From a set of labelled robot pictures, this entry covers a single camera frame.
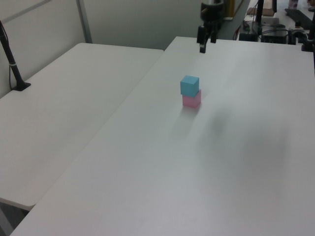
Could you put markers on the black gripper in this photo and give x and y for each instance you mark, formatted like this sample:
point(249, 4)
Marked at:
point(212, 12)

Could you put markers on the blue cube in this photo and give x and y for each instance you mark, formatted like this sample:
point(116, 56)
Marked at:
point(189, 86)

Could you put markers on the pink cube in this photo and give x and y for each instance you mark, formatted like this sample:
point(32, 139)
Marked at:
point(192, 101)

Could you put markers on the yellow-edged board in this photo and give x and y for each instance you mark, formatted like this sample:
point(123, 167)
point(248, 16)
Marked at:
point(235, 7)

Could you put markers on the small black box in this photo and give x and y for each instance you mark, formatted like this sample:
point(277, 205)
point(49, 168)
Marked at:
point(248, 36)

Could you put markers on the black stand pole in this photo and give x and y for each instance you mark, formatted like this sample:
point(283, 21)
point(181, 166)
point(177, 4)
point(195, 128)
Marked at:
point(260, 14)

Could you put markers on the cardboard box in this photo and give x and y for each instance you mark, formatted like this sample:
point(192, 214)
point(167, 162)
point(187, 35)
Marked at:
point(267, 11)

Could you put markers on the black electronics box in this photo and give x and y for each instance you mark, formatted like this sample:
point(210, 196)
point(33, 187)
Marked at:
point(274, 36)

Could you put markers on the pink carton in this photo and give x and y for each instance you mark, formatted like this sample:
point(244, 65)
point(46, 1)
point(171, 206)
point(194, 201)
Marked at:
point(293, 3)

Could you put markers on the white rounded-corner side table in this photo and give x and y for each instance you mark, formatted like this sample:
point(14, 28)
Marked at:
point(61, 110)

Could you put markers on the black clamp mount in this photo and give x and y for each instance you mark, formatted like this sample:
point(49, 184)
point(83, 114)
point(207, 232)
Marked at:
point(309, 41)

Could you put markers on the black camera pole with base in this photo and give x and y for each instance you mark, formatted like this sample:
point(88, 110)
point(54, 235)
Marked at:
point(12, 66)

